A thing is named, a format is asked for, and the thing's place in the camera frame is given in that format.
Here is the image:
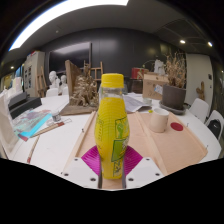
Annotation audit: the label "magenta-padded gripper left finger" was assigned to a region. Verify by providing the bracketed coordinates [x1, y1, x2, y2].
[61, 145, 103, 190]

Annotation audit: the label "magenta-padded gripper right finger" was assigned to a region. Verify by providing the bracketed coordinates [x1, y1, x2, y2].
[121, 145, 165, 190]

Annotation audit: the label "yellow drink bottle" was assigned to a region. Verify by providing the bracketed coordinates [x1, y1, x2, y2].
[93, 73, 131, 180]

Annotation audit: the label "beige table mat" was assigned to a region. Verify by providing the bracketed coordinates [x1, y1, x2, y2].
[63, 109, 209, 178]

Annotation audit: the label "long wooden paintbrush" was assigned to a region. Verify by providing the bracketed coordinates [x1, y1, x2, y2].
[26, 134, 41, 164]
[31, 119, 73, 138]

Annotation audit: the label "cream ceramic mug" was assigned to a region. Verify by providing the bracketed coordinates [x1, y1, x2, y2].
[148, 107, 170, 134]

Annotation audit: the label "flat round red coaster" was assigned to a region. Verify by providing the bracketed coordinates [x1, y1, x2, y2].
[170, 121, 184, 132]

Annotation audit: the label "small dark ink jar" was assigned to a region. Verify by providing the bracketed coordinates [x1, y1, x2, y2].
[51, 110, 62, 123]

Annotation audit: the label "printed newspaper sheet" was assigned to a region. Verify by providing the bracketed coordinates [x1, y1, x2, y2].
[123, 94, 151, 114]

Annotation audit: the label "colourful picture book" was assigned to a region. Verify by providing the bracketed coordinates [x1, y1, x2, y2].
[12, 109, 53, 141]

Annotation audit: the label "brown rock sculpture on board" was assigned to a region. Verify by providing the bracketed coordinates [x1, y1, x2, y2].
[59, 59, 100, 116]

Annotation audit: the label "dried plant in dark pot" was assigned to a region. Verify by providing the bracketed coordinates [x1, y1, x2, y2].
[159, 51, 188, 116]

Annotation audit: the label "white plastic chair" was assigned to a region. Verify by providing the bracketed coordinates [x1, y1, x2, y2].
[188, 97, 210, 124]
[45, 87, 60, 98]
[204, 109, 224, 141]

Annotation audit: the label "black backpack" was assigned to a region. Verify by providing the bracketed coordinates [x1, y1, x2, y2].
[208, 119, 222, 136]

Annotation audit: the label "brown cardboard box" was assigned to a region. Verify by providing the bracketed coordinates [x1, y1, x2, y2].
[142, 73, 169, 101]

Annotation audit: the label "white canvas board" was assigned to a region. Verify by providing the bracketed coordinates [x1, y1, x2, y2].
[0, 94, 19, 158]

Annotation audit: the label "black flat boxes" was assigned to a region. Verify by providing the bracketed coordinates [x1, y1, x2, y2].
[8, 91, 43, 119]

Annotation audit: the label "white plaster bust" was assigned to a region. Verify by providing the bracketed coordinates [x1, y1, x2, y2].
[59, 74, 69, 94]
[48, 70, 60, 91]

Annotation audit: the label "wooden figure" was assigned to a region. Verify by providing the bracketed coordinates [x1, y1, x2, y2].
[195, 80, 206, 101]

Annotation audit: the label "wooden easel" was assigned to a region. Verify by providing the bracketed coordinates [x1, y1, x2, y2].
[83, 59, 104, 81]
[35, 65, 48, 98]

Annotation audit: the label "red box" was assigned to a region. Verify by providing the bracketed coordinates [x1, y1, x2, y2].
[130, 67, 149, 80]

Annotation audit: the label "white shelf unit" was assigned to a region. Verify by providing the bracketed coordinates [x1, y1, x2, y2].
[22, 50, 46, 98]

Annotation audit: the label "round ceiling spotlights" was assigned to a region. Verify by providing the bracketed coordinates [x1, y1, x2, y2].
[9, 38, 214, 71]

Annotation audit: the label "long ceiling light panel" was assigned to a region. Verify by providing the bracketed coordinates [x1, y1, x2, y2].
[8, 0, 129, 52]

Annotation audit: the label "black wall screen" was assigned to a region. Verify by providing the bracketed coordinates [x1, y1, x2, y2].
[48, 41, 93, 73]

